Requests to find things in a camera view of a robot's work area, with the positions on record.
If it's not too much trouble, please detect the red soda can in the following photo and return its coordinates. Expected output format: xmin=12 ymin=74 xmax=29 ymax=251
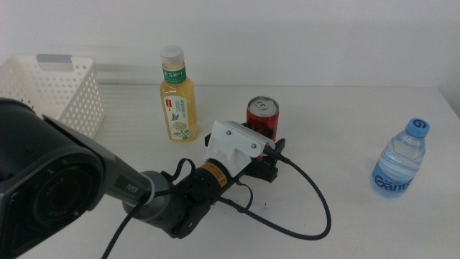
xmin=246 ymin=96 xmax=280 ymax=145

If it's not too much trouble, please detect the yellow tea bottle green label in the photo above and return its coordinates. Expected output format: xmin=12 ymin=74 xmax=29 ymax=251
xmin=159 ymin=45 xmax=199 ymax=142

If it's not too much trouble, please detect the small water bottle blue cap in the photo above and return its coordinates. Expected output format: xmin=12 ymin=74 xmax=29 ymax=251
xmin=371 ymin=117 xmax=431 ymax=198

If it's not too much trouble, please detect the white perforated plastic basket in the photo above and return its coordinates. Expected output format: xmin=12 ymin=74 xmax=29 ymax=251
xmin=0 ymin=53 xmax=106 ymax=140

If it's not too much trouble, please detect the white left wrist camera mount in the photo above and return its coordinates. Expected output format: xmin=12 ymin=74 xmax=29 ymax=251
xmin=201 ymin=120 xmax=276 ymax=178

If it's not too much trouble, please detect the thin black cable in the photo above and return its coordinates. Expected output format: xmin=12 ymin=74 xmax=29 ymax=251
xmin=168 ymin=157 xmax=254 ymax=212

